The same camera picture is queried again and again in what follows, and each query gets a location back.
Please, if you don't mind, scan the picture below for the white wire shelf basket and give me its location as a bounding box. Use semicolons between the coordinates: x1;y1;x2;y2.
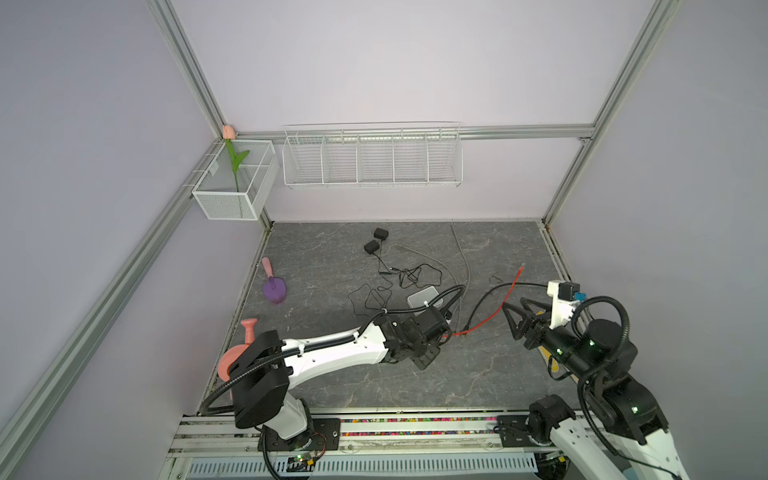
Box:
282;122;464;188

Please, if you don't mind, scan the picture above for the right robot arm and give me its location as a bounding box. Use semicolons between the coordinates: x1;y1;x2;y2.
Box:
501;295;688;479

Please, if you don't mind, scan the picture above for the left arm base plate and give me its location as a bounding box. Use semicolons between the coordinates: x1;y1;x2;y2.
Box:
258;417;341;452

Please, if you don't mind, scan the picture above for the white mesh box basket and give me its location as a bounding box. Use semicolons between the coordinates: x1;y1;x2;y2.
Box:
192;140;280;221

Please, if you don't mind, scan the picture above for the purple trowel pink handle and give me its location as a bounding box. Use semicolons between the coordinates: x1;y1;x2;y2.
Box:
261;257;287;305

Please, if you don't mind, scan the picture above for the black power adapter near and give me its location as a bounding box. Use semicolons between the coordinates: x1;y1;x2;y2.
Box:
364;240;381;255

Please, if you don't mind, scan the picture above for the grey cable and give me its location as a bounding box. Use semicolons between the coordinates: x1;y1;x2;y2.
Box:
395;225;473;319

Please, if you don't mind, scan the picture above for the white network switch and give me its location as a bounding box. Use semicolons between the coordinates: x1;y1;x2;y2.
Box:
406;286;439;310

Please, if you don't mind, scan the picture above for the pink watering can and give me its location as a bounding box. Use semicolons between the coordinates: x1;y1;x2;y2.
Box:
217;318;258;382

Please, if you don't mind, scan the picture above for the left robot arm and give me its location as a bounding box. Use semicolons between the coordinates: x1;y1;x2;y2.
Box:
198;284;466;450

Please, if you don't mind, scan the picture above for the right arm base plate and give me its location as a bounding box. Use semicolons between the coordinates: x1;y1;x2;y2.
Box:
492;412;562;448

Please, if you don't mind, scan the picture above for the red ethernet cable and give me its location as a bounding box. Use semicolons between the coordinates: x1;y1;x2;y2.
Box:
451;266;526;338

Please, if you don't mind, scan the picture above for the artificial tulip flower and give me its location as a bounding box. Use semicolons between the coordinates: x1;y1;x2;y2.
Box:
221;125;250;192

